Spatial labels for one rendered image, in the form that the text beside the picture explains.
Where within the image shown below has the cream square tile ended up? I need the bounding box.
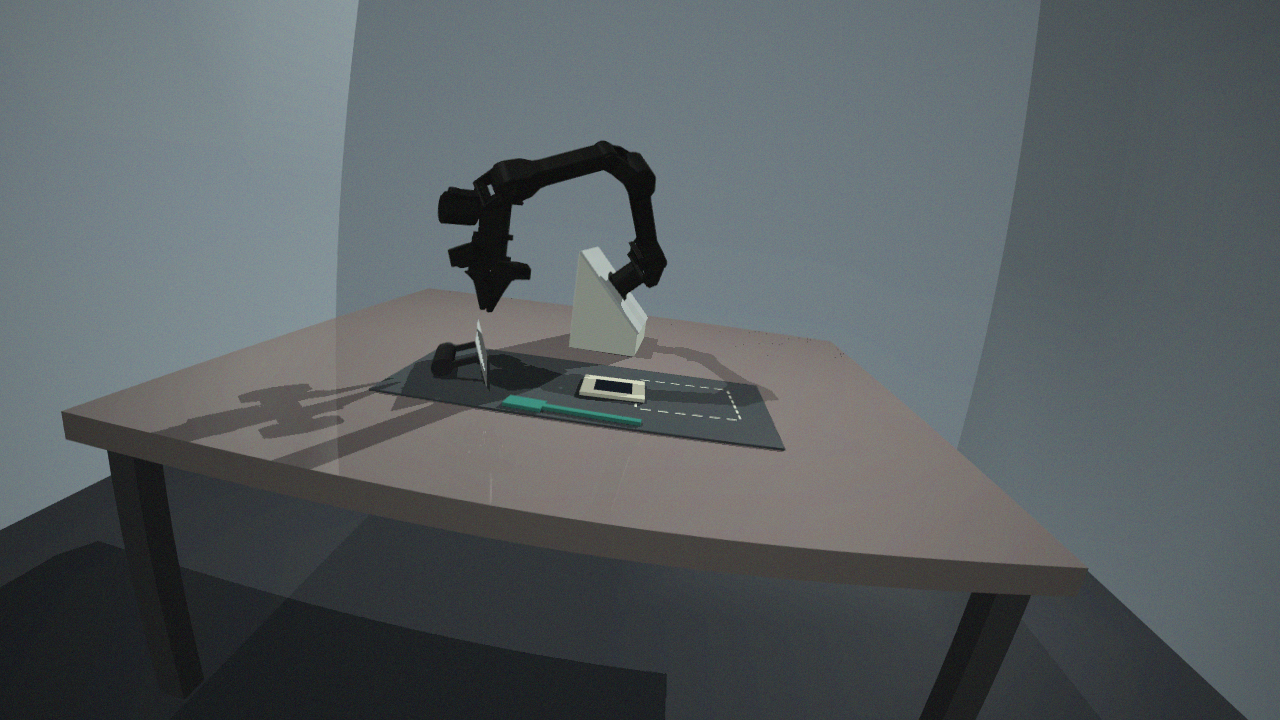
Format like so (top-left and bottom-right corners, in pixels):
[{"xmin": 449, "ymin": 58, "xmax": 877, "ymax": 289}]
[{"xmin": 579, "ymin": 374, "xmax": 645, "ymax": 404}]

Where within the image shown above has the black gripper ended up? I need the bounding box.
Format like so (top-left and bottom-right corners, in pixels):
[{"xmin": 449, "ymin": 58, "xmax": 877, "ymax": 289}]
[{"xmin": 465, "ymin": 225, "xmax": 531, "ymax": 313}]

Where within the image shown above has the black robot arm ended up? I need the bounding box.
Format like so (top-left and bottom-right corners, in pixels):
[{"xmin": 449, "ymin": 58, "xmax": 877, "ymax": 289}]
[{"xmin": 438, "ymin": 140, "xmax": 667, "ymax": 300}]

